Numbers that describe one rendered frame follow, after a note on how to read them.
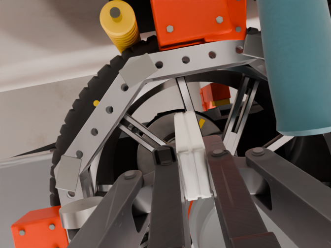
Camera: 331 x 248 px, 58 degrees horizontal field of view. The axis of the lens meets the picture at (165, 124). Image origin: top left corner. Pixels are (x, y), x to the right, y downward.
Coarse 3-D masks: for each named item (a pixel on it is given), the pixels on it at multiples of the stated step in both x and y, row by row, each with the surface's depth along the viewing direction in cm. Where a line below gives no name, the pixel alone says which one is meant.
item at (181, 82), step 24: (216, 72) 61; (240, 72) 58; (144, 96) 63; (240, 96) 60; (264, 96) 71; (240, 120) 60; (144, 144) 60; (288, 144) 78; (312, 144) 65; (96, 168) 58; (312, 168) 67; (96, 192) 59; (144, 240) 61
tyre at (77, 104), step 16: (256, 32) 57; (128, 48) 58; (144, 48) 57; (112, 64) 57; (96, 80) 57; (112, 80) 57; (80, 96) 57; (96, 96) 57; (80, 112) 57; (64, 128) 57; (80, 128) 57; (64, 144) 57
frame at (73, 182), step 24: (192, 48) 49; (216, 48) 49; (240, 48) 50; (120, 72) 48; (144, 72) 48; (168, 72) 49; (192, 72) 53; (264, 72) 54; (120, 96) 49; (96, 120) 49; (120, 120) 54; (72, 144) 49; (96, 144) 49; (72, 168) 49; (72, 192) 54
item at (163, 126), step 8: (176, 112) 102; (184, 112) 102; (160, 120) 102; (168, 120) 102; (208, 120) 103; (152, 128) 102; (160, 128) 102; (168, 128) 102; (208, 128) 103; (216, 128) 103; (144, 136) 102; (160, 136) 103; (168, 136) 103; (152, 144) 103; (144, 152) 103; (144, 160) 103; (152, 160) 103; (144, 168) 103; (152, 168) 103
